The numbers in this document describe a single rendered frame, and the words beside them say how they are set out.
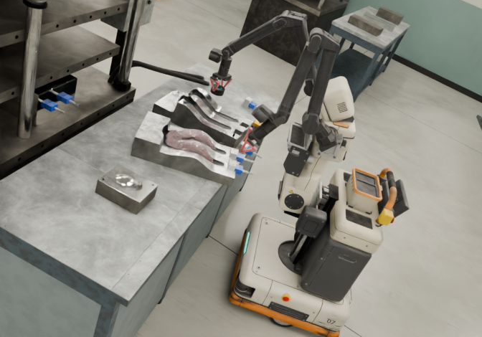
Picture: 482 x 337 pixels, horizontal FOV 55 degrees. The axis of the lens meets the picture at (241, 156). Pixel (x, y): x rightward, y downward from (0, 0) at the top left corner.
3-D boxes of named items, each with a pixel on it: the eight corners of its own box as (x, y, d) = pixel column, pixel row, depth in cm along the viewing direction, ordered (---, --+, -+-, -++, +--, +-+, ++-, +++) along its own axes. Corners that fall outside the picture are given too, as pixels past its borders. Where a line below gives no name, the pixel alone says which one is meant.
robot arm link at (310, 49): (325, 39, 184) (325, 31, 193) (311, 34, 184) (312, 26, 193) (285, 127, 207) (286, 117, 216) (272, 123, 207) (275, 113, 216)
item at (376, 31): (385, 72, 743) (414, 18, 695) (354, 103, 589) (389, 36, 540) (346, 52, 761) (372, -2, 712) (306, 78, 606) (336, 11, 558)
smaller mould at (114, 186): (154, 196, 201) (158, 184, 197) (136, 215, 188) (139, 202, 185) (115, 176, 204) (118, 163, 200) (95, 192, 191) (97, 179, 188)
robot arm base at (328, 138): (338, 144, 206) (337, 132, 216) (328, 130, 203) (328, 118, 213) (320, 152, 209) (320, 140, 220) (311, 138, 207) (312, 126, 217)
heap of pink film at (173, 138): (216, 145, 239) (221, 133, 235) (212, 164, 224) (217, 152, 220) (168, 130, 236) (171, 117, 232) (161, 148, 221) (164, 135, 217)
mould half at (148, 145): (235, 158, 247) (242, 141, 241) (231, 186, 225) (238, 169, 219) (143, 128, 241) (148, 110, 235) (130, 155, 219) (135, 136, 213)
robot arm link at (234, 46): (287, 26, 225) (294, 17, 233) (281, 16, 223) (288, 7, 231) (224, 60, 252) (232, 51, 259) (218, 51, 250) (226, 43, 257)
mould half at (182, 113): (247, 134, 271) (255, 115, 264) (231, 153, 250) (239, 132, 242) (173, 97, 278) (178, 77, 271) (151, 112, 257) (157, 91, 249)
